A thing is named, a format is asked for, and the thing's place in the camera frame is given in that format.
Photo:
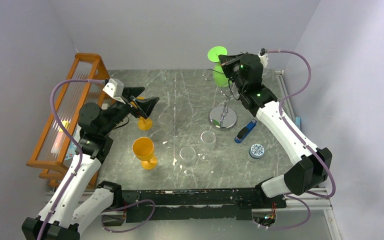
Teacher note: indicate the far orange plastic goblet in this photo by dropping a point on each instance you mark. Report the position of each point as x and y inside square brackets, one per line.
[142, 123]

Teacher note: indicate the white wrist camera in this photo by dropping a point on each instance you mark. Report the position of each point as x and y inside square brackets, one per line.
[264, 59]
[114, 88]

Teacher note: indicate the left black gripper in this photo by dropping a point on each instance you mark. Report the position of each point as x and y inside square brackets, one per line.
[145, 107]

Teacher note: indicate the light blue pen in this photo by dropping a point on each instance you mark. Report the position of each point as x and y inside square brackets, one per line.
[298, 122]

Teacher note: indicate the orange wooden rack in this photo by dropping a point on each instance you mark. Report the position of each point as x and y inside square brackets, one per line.
[54, 152]

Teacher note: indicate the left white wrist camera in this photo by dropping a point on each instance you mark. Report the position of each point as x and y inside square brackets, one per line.
[114, 88]

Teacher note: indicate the chrome wine glass rack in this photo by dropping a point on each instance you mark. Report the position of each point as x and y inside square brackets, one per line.
[222, 117]

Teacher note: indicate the black base frame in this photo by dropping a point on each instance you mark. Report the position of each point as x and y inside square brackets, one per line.
[213, 203]

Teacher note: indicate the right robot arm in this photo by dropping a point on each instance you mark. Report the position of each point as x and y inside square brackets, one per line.
[310, 164]

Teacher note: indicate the clear wine glass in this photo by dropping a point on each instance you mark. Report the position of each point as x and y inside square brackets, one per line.
[187, 160]
[166, 123]
[207, 145]

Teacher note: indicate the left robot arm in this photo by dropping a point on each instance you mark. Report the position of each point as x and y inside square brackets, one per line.
[63, 218]

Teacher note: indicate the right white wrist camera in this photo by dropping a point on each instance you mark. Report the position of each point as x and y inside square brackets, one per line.
[264, 59]

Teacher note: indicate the near orange plastic goblet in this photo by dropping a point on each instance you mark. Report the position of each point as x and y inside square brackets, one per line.
[143, 149]

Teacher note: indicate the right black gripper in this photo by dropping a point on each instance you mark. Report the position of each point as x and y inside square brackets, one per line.
[233, 66]

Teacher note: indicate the green plastic wine glass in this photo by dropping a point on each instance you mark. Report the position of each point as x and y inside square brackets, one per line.
[213, 55]

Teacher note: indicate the orange plastic goblet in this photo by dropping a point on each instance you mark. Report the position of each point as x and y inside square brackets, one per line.
[143, 149]
[142, 123]

